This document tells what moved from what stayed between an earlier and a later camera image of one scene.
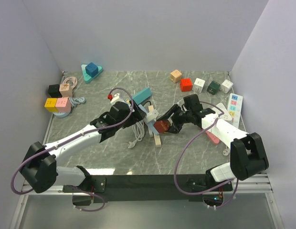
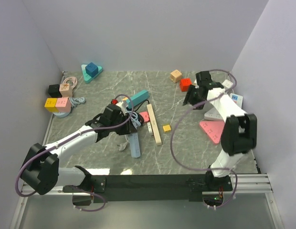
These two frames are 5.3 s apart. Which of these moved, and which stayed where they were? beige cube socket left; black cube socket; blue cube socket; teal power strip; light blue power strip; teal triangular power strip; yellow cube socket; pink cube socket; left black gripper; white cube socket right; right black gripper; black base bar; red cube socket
Moved: right black gripper; light blue power strip; teal power strip; left black gripper
Stayed: red cube socket; black cube socket; black base bar; beige cube socket left; yellow cube socket; blue cube socket; white cube socket right; pink cube socket; teal triangular power strip
